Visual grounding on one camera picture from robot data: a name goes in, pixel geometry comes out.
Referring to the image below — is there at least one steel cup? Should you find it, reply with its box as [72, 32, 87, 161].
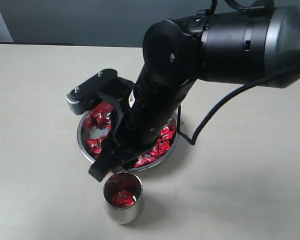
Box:
[103, 172, 145, 225]

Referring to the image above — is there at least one red candy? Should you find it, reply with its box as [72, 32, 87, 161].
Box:
[133, 150, 160, 168]
[85, 136, 106, 159]
[90, 101, 114, 130]
[111, 190, 137, 208]
[157, 124, 176, 153]

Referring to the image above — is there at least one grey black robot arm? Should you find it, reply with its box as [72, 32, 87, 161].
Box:
[88, 1, 300, 182]

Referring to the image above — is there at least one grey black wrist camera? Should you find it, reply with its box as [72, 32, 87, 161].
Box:
[65, 68, 134, 115]

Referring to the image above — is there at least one round steel plate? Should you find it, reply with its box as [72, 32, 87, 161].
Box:
[76, 112, 179, 173]

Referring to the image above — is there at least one black cable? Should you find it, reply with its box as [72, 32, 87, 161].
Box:
[174, 67, 300, 147]

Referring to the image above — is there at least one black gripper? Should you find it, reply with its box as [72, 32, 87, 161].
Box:
[88, 66, 195, 182]

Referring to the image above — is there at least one red wrapped candy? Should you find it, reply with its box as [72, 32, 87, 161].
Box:
[133, 150, 160, 168]
[85, 136, 106, 159]
[90, 101, 114, 130]
[157, 124, 176, 153]

